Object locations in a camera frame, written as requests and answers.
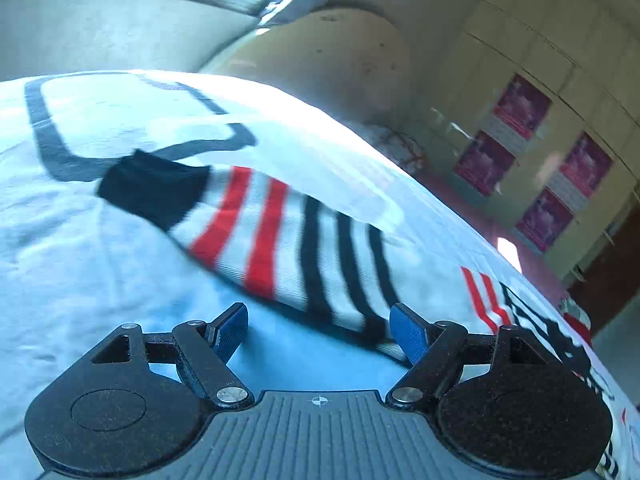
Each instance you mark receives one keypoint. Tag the brown wooden door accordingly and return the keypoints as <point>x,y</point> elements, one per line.
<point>607,280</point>

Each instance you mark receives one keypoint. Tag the light blue printed bed sheet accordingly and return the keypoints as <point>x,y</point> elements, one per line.
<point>100,260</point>

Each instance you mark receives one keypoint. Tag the red black striped white sock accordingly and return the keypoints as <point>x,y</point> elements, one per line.
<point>260,230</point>
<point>530,310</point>

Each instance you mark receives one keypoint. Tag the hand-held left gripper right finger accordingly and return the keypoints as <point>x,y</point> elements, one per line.
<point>407,332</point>

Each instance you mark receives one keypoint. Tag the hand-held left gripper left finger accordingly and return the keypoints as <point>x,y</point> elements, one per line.
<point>230,329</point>

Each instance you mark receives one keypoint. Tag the round cream headboard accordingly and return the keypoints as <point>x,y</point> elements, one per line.
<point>325,60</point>

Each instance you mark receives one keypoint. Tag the cream panelled wardrobe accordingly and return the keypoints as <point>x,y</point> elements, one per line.
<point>555,35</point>

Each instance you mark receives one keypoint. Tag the magenta wall poster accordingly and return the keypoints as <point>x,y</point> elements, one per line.
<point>586,170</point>
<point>484,162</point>
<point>544,220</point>
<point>522,106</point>

